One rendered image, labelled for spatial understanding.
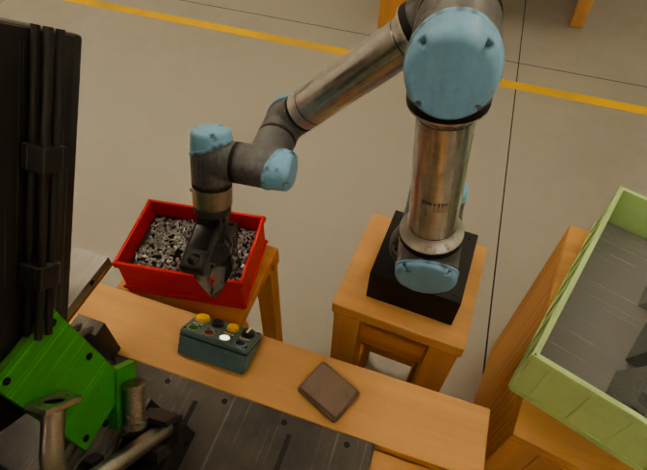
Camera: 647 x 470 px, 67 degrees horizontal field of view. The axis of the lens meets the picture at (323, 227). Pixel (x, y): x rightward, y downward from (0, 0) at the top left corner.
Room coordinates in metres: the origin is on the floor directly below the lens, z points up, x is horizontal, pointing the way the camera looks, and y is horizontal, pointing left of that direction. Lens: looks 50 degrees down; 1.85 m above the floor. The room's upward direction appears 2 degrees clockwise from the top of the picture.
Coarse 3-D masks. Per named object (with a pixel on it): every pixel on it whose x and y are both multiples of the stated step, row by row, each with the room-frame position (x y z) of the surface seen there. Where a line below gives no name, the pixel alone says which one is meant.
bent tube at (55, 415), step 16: (48, 400) 0.23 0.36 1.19; (64, 400) 0.24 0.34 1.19; (80, 400) 0.24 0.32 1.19; (48, 416) 0.21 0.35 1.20; (64, 416) 0.22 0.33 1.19; (48, 432) 0.19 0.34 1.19; (64, 432) 0.20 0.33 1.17; (144, 432) 0.26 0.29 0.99; (160, 432) 0.26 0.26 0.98; (48, 448) 0.18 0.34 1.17; (64, 448) 0.19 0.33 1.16; (128, 448) 0.22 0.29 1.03; (144, 448) 0.23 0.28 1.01; (48, 464) 0.16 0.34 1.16; (64, 464) 0.17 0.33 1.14; (112, 464) 0.19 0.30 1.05; (128, 464) 0.20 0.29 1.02
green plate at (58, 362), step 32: (64, 320) 0.33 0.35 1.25; (32, 352) 0.27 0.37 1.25; (64, 352) 0.29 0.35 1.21; (96, 352) 0.32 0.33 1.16; (0, 384) 0.23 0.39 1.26; (32, 384) 0.24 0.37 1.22; (64, 384) 0.26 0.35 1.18; (96, 384) 0.28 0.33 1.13; (32, 416) 0.22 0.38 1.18; (96, 416) 0.25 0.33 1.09
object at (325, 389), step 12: (312, 372) 0.42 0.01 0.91; (324, 372) 0.41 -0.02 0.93; (300, 384) 0.39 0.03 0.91; (312, 384) 0.38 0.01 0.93; (324, 384) 0.38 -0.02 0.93; (336, 384) 0.38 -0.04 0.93; (348, 384) 0.38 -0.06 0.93; (312, 396) 0.36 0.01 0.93; (324, 396) 0.36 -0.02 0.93; (336, 396) 0.36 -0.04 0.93; (348, 396) 0.36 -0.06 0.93; (324, 408) 0.34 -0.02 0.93; (336, 408) 0.34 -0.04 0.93; (336, 420) 0.32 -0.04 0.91
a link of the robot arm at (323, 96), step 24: (408, 0) 0.72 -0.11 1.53; (408, 24) 0.69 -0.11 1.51; (360, 48) 0.73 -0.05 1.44; (384, 48) 0.70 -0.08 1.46; (336, 72) 0.72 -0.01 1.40; (360, 72) 0.70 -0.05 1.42; (384, 72) 0.69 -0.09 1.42; (288, 96) 0.77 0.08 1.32; (312, 96) 0.72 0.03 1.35; (336, 96) 0.71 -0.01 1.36; (360, 96) 0.71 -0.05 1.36; (264, 120) 0.74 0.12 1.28; (288, 120) 0.73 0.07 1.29; (312, 120) 0.72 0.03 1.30
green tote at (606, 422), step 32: (640, 224) 0.88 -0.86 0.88; (544, 320) 0.62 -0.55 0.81; (512, 384) 0.45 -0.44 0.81; (544, 384) 0.42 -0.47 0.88; (576, 384) 0.39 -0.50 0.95; (576, 416) 0.37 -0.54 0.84; (608, 416) 0.35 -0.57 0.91; (640, 416) 0.33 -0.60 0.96; (608, 448) 0.32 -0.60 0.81; (640, 448) 0.31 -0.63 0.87
